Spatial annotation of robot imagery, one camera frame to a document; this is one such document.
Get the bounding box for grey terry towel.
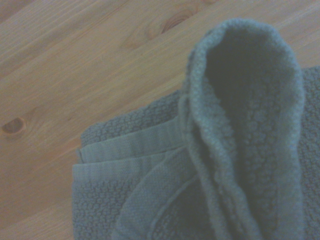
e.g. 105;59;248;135
71;17;320;240

